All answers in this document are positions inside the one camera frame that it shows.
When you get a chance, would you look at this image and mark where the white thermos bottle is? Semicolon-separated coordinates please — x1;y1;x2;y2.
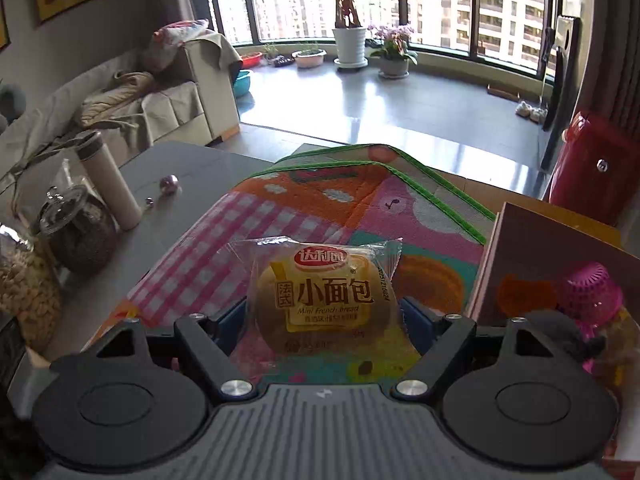
77;131;144;231

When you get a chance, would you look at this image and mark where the pale planter bowl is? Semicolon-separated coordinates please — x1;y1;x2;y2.
292;48;328;70

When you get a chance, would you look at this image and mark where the pink plastic basket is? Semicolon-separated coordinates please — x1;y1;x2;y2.
556;261;627;334

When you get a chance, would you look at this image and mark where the orange toy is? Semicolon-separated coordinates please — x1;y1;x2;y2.
497;274;559;319

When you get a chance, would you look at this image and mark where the tall plant in white pot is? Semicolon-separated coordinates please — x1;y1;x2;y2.
310;0;377;69

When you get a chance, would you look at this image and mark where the small round bread packet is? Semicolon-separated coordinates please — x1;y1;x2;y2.
222;239;404;362

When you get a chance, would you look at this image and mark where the pink floral quilt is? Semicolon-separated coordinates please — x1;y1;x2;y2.
152;20;211;57

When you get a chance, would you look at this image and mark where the glass jar with dark contents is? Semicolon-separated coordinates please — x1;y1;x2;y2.
37;185;119;276

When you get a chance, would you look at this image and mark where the black framed bay window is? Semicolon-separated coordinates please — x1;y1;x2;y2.
200;0;572;69

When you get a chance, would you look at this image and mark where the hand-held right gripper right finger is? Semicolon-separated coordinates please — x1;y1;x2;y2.
392;297;551;403

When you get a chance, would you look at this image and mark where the beige blanket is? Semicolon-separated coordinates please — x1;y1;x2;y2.
80;71;157;127

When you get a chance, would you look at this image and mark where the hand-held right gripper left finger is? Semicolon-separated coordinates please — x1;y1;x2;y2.
95;299;257;403

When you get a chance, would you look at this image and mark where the colourful play mat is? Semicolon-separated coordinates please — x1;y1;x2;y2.
82;144;499;397

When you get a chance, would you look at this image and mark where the red drum stool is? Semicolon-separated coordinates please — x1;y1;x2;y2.
547;110;640;227

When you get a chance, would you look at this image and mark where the glass jar with nuts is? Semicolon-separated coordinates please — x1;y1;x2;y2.
0;225;64;352

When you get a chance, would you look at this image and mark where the cardboard box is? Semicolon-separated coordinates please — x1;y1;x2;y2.
467;202;640;461

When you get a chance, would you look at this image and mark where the pink flowering potted plant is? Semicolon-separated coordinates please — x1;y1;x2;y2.
367;24;420;80

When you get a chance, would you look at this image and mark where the beige sofa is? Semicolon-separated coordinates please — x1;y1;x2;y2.
0;35;242;221

